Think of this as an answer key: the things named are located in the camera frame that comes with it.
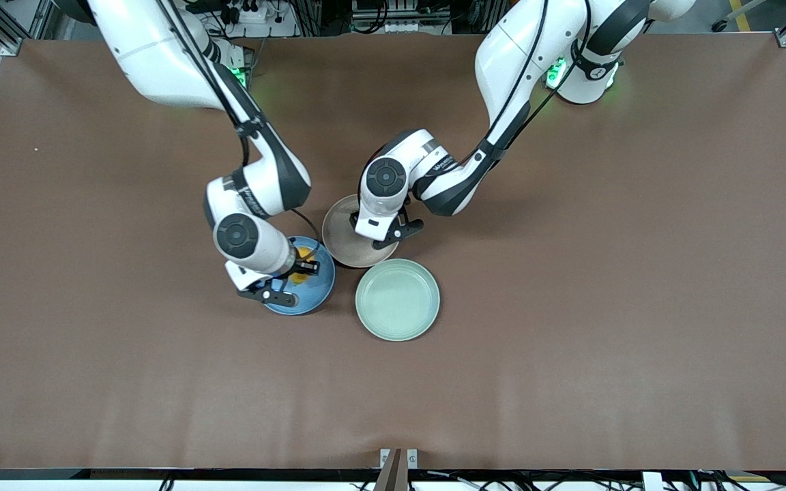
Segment pale green plate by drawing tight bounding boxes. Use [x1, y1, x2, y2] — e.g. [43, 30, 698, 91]
[355, 258, 441, 342]

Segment white power strip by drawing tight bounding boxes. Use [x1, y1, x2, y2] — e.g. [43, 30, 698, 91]
[218, 0, 300, 39]

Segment white electronics box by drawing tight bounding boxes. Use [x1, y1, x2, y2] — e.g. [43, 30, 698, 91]
[351, 0, 463, 36]

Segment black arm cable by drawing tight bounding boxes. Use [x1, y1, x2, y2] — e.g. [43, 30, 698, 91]
[427, 0, 595, 179]
[156, 0, 324, 262]

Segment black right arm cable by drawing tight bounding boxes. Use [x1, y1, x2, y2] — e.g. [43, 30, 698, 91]
[156, 0, 324, 262]

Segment beige plate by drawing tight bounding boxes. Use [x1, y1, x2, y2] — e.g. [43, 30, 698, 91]
[321, 194, 401, 269]

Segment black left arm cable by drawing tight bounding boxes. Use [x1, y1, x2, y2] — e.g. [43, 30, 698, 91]
[427, 0, 595, 179]

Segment blue plate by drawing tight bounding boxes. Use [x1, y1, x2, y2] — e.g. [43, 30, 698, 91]
[257, 235, 337, 316]

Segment metal table edge bracket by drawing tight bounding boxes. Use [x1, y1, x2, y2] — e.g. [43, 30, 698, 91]
[374, 447, 419, 491]

